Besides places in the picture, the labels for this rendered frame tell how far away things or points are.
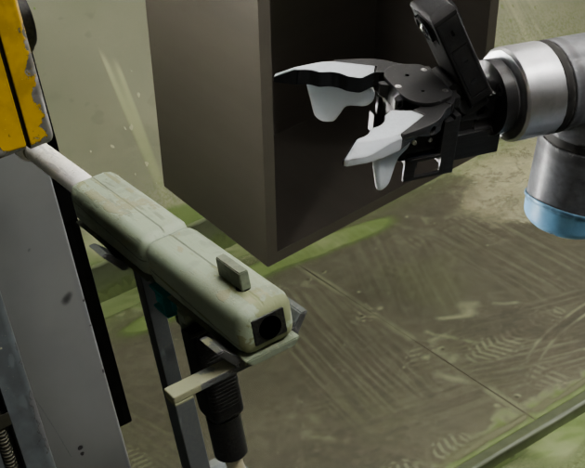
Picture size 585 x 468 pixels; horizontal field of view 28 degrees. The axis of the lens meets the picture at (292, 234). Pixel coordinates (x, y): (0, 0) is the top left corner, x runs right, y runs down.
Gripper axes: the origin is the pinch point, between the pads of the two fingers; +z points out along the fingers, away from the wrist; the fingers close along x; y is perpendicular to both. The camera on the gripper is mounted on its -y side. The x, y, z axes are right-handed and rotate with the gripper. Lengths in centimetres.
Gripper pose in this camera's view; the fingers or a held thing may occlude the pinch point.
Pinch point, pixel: (305, 111)
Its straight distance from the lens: 101.8
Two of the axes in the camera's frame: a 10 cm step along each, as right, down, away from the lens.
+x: -4.0, -5.6, 7.2
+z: -9.2, 2.0, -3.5
